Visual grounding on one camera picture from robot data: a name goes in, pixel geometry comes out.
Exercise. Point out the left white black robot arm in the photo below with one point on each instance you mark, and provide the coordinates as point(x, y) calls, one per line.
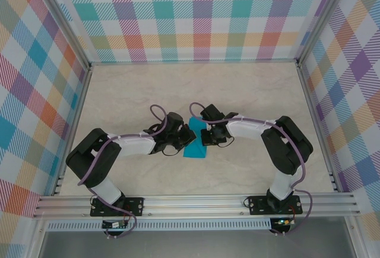
point(133, 146)

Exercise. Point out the aluminium frame floor rail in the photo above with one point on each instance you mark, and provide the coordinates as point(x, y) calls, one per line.
point(72, 133)
point(318, 127)
point(193, 61)

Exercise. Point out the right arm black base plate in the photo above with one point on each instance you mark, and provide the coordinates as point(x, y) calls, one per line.
point(258, 206)

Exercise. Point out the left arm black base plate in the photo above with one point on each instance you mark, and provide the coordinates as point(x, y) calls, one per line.
point(136, 206)

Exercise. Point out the small black circuit board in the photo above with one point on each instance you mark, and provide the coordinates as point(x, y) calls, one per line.
point(114, 224)

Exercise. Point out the circuit board with green light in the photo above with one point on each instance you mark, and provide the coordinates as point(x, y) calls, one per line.
point(283, 221)

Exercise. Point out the aluminium mounting rail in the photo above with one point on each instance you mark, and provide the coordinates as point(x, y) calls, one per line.
point(193, 206)

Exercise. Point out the grey metal panel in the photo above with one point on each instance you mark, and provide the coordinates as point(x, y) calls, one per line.
point(193, 244)

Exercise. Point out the aluminium frame post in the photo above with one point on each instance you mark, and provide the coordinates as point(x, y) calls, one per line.
point(66, 22)
point(321, 17)

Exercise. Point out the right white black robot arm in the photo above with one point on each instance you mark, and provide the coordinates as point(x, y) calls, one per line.
point(246, 133)

